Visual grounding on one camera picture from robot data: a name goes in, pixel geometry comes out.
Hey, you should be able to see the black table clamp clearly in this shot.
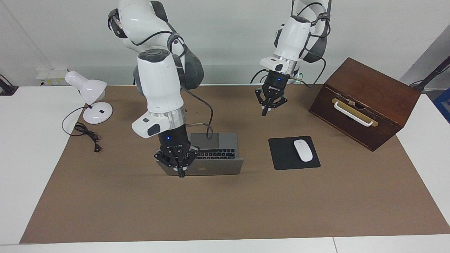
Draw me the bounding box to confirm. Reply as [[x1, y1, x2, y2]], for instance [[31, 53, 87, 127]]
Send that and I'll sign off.
[[0, 74, 19, 96]]

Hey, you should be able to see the white box handle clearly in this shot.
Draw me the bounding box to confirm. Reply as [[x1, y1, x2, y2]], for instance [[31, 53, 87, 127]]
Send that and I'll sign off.
[[334, 101, 374, 127]]

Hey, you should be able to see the silver laptop computer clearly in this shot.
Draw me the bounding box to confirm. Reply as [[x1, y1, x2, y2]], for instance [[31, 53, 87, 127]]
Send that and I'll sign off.
[[162, 132, 244, 177]]

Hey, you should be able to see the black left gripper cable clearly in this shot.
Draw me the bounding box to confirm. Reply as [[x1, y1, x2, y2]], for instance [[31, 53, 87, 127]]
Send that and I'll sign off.
[[288, 11, 332, 88]]

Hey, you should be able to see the white power strip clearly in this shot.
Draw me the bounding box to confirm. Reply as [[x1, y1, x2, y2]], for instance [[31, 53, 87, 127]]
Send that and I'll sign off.
[[36, 69, 69, 86]]

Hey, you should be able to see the white desk lamp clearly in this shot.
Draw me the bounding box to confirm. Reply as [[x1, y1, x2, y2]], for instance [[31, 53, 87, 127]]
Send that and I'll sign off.
[[65, 71, 114, 124]]

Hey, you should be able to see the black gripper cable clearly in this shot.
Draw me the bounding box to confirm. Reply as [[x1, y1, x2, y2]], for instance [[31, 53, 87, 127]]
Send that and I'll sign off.
[[288, 11, 332, 88], [181, 86, 214, 140]]

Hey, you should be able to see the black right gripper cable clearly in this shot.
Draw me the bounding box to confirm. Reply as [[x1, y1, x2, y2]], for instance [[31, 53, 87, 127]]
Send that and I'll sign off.
[[181, 86, 214, 140]]

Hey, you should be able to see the black lamp power cable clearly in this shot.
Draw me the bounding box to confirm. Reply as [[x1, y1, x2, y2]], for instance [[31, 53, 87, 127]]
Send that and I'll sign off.
[[62, 106, 102, 153]]

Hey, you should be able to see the black mouse pad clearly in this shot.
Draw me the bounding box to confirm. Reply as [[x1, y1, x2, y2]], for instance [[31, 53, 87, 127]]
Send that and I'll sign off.
[[268, 136, 321, 170]]

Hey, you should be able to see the gold handle plate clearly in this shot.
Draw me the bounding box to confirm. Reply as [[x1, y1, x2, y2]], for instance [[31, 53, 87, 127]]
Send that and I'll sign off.
[[332, 98, 379, 127]]

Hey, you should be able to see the blue crate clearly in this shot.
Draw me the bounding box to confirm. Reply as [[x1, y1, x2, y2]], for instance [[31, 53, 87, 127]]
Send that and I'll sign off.
[[433, 87, 450, 124]]

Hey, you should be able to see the white computer mouse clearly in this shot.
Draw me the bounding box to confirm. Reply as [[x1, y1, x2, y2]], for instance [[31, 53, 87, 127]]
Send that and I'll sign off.
[[294, 140, 313, 162]]

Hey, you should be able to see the black left arm base cable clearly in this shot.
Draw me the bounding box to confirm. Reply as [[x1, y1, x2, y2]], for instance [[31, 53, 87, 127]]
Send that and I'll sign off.
[[250, 69, 269, 84]]

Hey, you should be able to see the black camera stand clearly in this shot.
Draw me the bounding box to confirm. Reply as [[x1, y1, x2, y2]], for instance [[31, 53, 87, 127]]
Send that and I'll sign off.
[[410, 56, 450, 92]]

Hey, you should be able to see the brown table mat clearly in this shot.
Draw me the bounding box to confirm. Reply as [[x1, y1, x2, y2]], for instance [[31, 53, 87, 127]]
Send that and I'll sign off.
[[19, 84, 450, 244]]

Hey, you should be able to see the dark brown wooden box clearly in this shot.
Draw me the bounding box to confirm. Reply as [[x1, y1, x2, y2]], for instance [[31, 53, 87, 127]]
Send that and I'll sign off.
[[309, 57, 422, 152]]

